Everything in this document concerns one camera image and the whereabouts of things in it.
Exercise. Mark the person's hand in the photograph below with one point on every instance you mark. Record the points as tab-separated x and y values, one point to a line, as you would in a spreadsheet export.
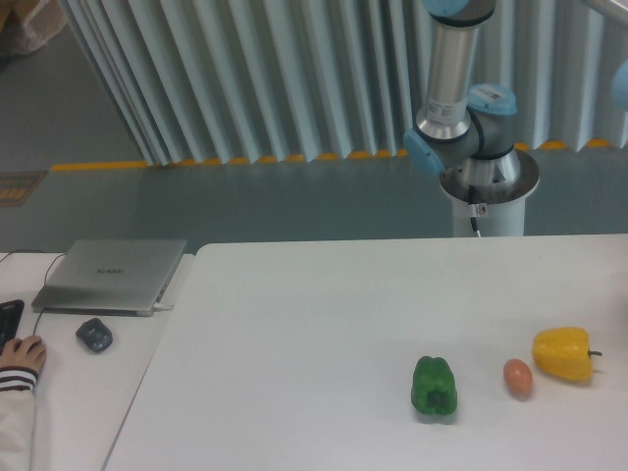
27	355

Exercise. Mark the white sleeved forearm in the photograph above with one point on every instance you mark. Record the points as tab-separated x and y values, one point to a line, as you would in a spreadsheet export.
17	417

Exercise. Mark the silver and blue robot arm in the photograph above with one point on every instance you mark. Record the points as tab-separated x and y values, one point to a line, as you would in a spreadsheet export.
456	98

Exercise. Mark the black keyboard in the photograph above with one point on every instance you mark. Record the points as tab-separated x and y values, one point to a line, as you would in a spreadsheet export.
10	318

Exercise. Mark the silver closed laptop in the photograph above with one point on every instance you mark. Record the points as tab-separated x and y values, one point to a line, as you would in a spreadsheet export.
111	276

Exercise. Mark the white folding partition screen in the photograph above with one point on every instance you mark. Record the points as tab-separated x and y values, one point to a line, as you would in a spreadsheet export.
251	79

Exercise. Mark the green bell pepper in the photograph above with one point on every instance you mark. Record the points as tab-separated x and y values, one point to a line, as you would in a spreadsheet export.
433	390

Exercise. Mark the brown egg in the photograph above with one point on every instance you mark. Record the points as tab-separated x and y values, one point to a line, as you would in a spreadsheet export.
517	376

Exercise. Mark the yellow bell pepper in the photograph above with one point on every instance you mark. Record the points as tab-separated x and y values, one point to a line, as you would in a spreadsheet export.
564	353

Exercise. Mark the white laptop cable plug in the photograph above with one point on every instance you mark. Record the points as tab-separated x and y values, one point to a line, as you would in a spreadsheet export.
159	307

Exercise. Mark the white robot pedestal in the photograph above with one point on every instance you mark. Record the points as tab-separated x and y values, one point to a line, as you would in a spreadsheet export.
488	197

